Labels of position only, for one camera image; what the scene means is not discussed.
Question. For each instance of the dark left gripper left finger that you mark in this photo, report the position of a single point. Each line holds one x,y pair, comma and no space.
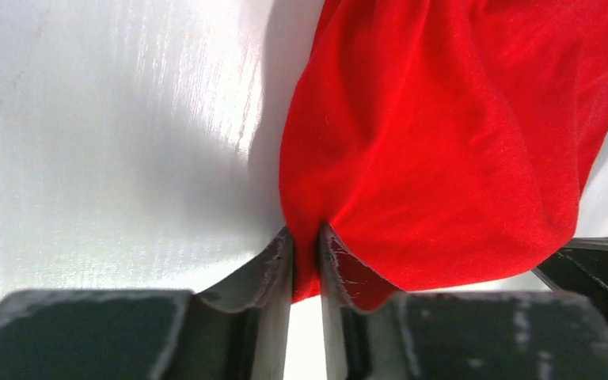
236,329

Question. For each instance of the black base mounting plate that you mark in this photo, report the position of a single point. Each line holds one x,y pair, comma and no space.
581,267

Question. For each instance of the red t-shirt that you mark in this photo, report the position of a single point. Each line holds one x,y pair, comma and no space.
446,142

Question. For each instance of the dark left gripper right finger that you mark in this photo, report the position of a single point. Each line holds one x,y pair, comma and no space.
375,330

